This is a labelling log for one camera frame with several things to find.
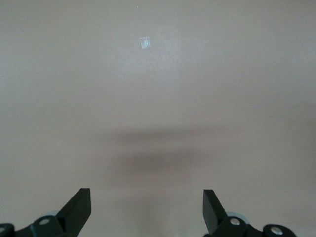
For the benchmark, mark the clear tape piece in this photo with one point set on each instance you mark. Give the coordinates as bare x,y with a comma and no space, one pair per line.
145,42

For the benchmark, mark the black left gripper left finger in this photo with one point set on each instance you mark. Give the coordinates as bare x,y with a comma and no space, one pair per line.
71,217

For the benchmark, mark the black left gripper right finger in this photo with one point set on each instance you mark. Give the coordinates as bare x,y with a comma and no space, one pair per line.
217,219

